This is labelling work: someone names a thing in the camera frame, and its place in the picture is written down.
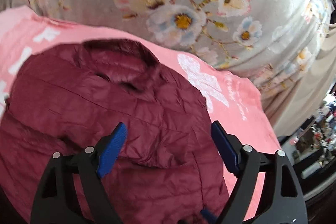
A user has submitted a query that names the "beige cloth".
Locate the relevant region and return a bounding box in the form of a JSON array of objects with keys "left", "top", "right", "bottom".
[{"left": 262, "top": 35, "right": 336, "bottom": 136}]

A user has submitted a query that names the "pink blanket with white print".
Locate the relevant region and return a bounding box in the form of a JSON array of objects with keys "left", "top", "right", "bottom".
[{"left": 0, "top": 6, "right": 281, "bottom": 224}]

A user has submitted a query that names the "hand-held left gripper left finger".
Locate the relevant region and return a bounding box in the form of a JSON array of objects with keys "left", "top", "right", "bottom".
[{"left": 30, "top": 122, "right": 128, "bottom": 224}]

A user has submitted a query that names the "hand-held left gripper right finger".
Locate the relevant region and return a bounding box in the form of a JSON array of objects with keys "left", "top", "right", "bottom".
[{"left": 210, "top": 120, "right": 308, "bottom": 224}]

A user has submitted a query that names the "cluttered shelf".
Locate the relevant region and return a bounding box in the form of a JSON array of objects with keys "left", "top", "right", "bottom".
[{"left": 278, "top": 88, "right": 336, "bottom": 188}]

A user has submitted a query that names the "grey floral blanket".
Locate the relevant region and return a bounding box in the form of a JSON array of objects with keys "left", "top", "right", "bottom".
[{"left": 0, "top": 0, "right": 332, "bottom": 89}]

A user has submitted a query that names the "maroon puffer jacket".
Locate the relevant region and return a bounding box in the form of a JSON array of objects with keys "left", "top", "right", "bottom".
[{"left": 0, "top": 40, "right": 231, "bottom": 224}]

